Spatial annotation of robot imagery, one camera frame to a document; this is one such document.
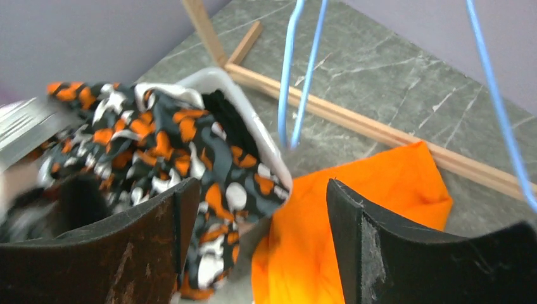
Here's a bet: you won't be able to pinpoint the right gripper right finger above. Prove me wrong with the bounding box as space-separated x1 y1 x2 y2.
326 179 536 303

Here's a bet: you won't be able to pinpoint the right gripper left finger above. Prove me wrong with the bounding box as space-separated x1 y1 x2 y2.
1 178 200 303

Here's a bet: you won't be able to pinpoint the orange shorts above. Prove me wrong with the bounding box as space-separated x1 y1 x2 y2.
251 141 455 304

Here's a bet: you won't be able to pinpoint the patterned dark shorts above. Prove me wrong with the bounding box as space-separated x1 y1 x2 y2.
0 82 291 301

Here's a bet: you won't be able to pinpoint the blue wire hanger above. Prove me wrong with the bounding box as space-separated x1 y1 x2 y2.
277 0 536 210

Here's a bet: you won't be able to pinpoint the white plastic basket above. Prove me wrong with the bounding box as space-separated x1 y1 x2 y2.
177 67 293 190

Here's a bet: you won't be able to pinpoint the black shorts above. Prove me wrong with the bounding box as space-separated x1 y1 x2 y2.
202 89 260 158

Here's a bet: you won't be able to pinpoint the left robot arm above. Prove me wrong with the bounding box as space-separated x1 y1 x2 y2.
1 98 77 210

